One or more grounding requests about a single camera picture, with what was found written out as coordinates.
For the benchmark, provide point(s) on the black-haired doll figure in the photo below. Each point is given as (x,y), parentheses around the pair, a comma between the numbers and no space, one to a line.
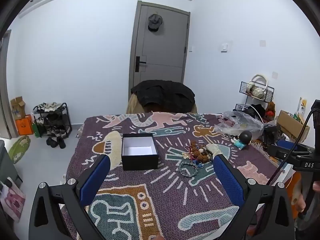
(242,140)

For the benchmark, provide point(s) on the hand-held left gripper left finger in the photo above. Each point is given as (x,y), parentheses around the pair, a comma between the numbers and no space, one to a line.
(96,180)

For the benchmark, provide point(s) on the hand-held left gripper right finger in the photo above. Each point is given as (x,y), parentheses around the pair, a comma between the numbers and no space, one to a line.
(228,180)

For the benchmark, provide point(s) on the small cardboard box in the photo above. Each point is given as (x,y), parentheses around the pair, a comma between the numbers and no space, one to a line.
(18,107)

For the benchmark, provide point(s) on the clear plastic bag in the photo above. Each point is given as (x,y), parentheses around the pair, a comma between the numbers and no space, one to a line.
(240,125)

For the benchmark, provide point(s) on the black slippers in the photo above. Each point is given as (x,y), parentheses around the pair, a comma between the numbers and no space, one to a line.
(56,142)

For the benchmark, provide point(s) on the black jacket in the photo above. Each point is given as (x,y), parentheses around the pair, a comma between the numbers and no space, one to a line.
(162,92)

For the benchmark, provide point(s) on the person's right hand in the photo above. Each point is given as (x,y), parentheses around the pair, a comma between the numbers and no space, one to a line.
(299,203)

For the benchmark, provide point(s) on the green paper bag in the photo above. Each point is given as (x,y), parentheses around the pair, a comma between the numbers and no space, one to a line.
(37,130)

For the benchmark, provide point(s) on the green floor mat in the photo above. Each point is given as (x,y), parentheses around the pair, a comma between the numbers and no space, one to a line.
(18,150)

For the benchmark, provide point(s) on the tan chair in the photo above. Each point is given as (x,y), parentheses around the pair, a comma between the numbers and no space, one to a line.
(131,105)

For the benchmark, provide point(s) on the black shoe rack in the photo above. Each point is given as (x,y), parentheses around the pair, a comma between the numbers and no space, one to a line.
(52,120)

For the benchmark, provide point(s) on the printed blanket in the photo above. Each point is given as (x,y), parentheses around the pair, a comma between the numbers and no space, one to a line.
(160,192)

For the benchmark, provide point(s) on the grey cap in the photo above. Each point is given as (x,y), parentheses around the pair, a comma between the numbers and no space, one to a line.
(155,22)

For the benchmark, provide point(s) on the brown plush toy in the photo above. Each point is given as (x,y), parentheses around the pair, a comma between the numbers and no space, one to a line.
(270,110)

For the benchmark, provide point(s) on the orange paper bag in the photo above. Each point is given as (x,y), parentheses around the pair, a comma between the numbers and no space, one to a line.
(23,126)

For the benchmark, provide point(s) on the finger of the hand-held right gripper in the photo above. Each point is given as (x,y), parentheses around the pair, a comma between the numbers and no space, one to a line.
(285,144)

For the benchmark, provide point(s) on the black jewelry box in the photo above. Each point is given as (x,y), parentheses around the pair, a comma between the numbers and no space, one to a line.
(140,158)

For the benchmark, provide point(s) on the grey door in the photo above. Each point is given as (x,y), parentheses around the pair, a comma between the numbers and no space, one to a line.
(162,50)

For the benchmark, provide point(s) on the white wall switch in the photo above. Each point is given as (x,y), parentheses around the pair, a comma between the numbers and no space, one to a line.
(224,47)

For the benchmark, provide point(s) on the black bag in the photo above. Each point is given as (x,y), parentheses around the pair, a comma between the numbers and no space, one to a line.
(257,110)

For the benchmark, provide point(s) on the pink tote bag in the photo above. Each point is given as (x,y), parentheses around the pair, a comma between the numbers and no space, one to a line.
(12,200)

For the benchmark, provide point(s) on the open cardboard box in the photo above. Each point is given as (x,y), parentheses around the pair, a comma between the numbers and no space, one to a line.
(291,123)

